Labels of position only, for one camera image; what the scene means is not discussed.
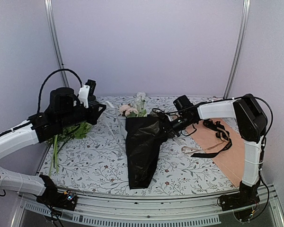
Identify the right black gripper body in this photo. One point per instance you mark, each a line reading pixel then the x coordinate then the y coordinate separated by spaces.
pixel 174 128

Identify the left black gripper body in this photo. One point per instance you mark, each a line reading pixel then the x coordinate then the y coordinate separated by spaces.
pixel 90 118

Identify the black wrapping paper sheet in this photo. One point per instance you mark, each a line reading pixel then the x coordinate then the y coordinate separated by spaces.
pixel 144 138

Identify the small white flower stem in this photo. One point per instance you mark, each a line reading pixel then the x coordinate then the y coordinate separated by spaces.
pixel 140 102

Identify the cream printed ribbon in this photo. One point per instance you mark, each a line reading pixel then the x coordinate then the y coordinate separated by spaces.
pixel 120 134

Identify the white rose long stem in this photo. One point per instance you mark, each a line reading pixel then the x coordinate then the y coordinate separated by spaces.
pixel 128 111

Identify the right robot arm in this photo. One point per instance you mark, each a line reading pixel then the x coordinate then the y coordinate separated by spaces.
pixel 252 123

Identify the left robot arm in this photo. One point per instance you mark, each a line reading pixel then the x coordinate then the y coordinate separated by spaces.
pixel 65 109

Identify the green leafy flower bunch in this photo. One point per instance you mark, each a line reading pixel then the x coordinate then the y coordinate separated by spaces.
pixel 79 131

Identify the black printed ribbon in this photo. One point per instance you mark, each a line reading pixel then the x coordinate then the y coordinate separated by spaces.
pixel 213 138

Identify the floral patterned tablecloth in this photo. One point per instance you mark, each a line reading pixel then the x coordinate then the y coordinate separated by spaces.
pixel 97 164

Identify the pink wrapping paper sheet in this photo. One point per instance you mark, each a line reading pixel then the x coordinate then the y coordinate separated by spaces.
pixel 230 162

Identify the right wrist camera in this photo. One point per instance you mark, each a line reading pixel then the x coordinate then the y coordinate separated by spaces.
pixel 182 103

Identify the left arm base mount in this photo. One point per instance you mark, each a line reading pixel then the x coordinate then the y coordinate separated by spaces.
pixel 64 200

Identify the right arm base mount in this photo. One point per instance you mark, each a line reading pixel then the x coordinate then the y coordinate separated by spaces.
pixel 246 206

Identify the left aluminium frame post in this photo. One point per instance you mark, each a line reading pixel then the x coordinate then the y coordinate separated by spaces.
pixel 53 33

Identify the aluminium frame post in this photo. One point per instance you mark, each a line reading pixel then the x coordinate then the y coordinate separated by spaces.
pixel 238 49
pixel 53 33

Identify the right aluminium frame post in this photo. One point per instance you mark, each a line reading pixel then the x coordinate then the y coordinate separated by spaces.
pixel 238 49

